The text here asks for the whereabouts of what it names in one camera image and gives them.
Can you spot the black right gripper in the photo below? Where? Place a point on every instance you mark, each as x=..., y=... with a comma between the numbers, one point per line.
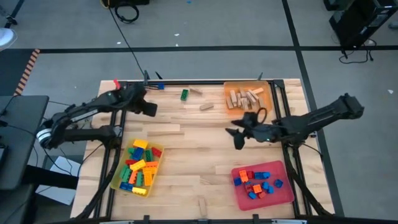
x=261, y=132

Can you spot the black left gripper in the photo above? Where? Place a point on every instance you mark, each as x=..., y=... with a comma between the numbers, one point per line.
x=134, y=97

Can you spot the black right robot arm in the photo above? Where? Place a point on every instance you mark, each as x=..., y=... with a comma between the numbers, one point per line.
x=323, y=116

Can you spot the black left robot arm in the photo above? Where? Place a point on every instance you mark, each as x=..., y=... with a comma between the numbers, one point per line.
x=77, y=115

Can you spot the peach plastic bin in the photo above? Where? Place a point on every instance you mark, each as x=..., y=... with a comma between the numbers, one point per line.
x=230, y=85

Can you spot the green long toy brick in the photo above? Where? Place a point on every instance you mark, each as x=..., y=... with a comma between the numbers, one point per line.
x=139, y=179

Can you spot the pink plastic bin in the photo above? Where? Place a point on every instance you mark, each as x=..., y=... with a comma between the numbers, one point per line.
x=280, y=199

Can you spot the yellow plastic bin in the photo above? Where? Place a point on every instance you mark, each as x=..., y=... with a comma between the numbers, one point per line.
x=119, y=183

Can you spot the dark desk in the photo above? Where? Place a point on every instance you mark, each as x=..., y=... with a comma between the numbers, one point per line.
x=21, y=140

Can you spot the black stand leg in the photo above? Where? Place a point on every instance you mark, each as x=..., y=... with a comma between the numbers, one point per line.
x=12, y=18

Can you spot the black equipment case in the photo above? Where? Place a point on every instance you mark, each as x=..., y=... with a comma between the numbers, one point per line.
x=360, y=21

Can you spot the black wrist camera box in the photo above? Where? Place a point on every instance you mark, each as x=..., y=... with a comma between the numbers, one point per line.
x=247, y=119

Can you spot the black frame rail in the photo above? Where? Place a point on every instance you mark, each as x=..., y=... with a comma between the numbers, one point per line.
x=113, y=174
x=297, y=174

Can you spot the black frame strut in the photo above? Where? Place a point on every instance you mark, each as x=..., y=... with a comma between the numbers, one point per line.
x=311, y=196
x=99, y=193

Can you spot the silver aluminium frame bar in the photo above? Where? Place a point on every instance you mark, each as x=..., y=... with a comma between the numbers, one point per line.
x=116, y=222
x=289, y=221

